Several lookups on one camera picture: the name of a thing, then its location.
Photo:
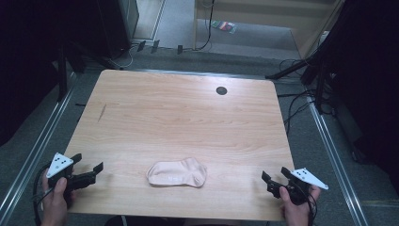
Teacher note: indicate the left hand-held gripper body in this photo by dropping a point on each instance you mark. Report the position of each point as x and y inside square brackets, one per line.
[59, 166]

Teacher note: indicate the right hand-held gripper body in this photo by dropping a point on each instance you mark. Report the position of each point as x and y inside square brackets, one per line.
[298, 188]

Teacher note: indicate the person's right hand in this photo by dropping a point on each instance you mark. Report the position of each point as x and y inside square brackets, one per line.
[295, 215]

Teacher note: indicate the person's left hand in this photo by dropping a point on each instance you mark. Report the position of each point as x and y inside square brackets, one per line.
[55, 204]

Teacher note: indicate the black metal stand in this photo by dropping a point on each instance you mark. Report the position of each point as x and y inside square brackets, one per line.
[301, 64]
[62, 72]

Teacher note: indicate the black round table grommet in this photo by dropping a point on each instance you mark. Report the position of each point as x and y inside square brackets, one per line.
[221, 90]

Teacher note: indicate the dark curtain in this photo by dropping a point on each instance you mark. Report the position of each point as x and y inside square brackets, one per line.
[28, 47]
[373, 78]

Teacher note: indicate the black cabinet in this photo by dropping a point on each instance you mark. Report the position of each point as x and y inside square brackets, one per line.
[117, 25]

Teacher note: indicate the colourful packet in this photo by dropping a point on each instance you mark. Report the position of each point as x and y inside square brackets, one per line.
[224, 26]

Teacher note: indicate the light wooden furniture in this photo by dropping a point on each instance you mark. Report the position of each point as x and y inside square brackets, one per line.
[266, 12]

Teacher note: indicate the aluminium floor rail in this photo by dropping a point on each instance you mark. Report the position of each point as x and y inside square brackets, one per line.
[34, 150]
[335, 163]

